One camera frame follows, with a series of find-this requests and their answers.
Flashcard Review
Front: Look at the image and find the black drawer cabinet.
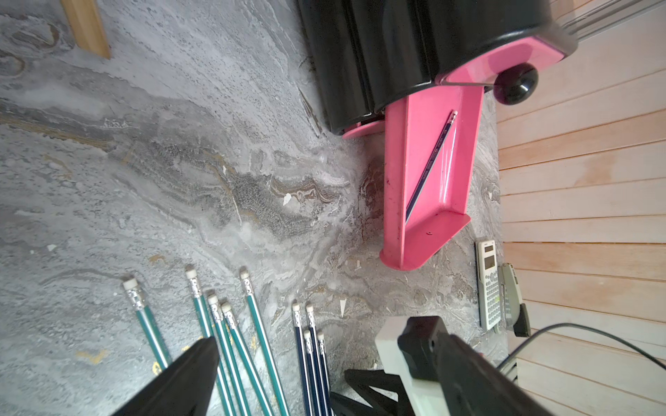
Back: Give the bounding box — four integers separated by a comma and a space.
299, 1, 578, 135

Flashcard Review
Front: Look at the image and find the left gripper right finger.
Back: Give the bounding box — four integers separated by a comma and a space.
434, 334, 550, 415

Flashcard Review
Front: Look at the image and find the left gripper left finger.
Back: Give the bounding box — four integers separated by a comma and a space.
116, 337, 220, 415

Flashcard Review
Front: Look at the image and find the grey stapler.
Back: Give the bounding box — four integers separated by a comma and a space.
499, 263, 532, 338

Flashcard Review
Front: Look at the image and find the pink bottom drawer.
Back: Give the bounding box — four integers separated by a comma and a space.
343, 120, 385, 140

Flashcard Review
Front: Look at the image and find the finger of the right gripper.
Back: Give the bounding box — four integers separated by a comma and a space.
330, 369, 416, 416

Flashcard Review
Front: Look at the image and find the green pencil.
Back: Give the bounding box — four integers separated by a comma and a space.
221, 301, 274, 415
185, 265, 236, 415
239, 266, 290, 416
206, 291, 251, 416
122, 277, 173, 371

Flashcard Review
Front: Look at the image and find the white calculator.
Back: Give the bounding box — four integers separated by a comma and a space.
475, 240, 502, 331

